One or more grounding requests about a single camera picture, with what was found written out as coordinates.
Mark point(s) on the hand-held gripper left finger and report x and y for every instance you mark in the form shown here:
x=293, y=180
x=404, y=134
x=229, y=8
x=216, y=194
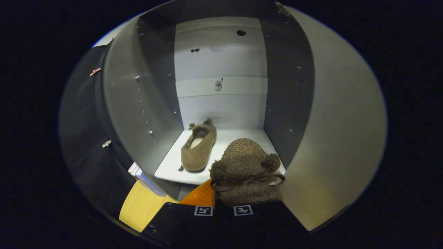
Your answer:
x=183, y=221

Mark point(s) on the blue book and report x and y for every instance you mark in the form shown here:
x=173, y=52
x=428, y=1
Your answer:
x=150, y=185

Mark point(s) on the brown fuzzy shoe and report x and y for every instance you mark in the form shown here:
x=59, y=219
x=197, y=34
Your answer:
x=245, y=162
x=199, y=152

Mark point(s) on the black backdrop cloth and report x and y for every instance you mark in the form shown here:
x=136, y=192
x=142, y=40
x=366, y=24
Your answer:
x=83, y=138

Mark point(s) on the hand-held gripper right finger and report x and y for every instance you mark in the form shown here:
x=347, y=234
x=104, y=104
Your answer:
x=263, y=221

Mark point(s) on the silver clip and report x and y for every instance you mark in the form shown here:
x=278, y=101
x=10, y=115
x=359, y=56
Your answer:
x=106, y=143

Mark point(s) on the grey shoe cabinet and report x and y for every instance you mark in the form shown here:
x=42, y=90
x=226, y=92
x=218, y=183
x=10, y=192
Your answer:
x=221, y=103

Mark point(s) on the red clip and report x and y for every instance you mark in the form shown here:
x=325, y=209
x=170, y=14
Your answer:
x=95, y=72

